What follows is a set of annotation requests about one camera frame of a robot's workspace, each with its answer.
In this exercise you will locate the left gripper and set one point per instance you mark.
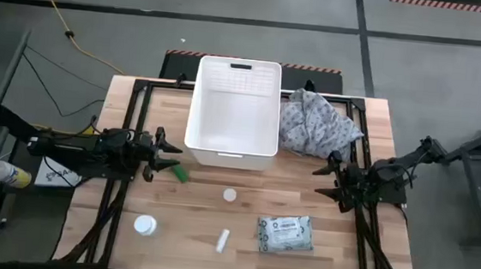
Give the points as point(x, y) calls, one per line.
point(144, 153)

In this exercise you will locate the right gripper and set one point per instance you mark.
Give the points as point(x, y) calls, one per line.
point(355, 182)

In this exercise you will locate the green bandage roll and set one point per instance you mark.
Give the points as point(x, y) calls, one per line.
point(180, 173)

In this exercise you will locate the large white-capped bottle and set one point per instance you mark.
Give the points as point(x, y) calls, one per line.
point(145, 225)

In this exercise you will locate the printed bottle package pouch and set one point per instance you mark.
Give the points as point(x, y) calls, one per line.
point(285, 234)

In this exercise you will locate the small white round cap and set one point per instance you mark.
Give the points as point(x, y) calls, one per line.
point(229, 194)

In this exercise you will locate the white tube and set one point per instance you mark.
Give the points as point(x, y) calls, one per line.
point(222, 240)

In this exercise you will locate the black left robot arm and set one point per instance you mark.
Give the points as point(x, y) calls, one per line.
point(71, 149)

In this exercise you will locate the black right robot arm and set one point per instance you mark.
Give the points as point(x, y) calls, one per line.
point(385, 174)

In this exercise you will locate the white plastic basket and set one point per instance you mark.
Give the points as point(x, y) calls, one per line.
point(232, 125)

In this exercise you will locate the grey patterned cloth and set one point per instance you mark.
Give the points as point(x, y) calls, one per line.
point(314, 123)

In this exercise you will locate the white box with logo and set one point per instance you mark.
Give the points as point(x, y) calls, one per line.
point(54, 178)

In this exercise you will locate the white yellow spray bottle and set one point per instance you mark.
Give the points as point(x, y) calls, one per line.
point(13, 174)

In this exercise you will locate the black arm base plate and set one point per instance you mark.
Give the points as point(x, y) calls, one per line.
point(399, 196)

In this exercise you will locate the black aluminium table frame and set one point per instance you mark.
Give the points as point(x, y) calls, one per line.
point(167, 85)

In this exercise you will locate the black desk frame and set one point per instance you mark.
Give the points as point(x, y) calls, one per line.
point(13, 121)

